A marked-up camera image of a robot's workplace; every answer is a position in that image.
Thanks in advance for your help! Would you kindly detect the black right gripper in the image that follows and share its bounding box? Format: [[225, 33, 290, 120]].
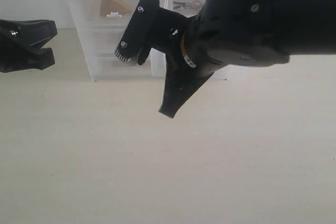
[[159, 0, 290, 118]]

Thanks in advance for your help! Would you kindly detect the yellow wedge block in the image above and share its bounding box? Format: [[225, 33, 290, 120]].
[[100, 0, 133, 17]]

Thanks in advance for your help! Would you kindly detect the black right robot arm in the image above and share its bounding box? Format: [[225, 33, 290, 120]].
[[114, 0, 335, 118]]

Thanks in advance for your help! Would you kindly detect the bottom wide clear drawer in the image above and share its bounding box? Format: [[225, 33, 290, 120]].
[[92, 50, 166, 79]]

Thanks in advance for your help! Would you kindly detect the wide clear drawer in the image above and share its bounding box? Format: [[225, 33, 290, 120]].
[[92, 50, 166, 79], [90, 28, 124, 53]]

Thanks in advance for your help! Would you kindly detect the middle wide clear drawer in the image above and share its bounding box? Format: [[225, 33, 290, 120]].
[[90, 28, 124, 53]]

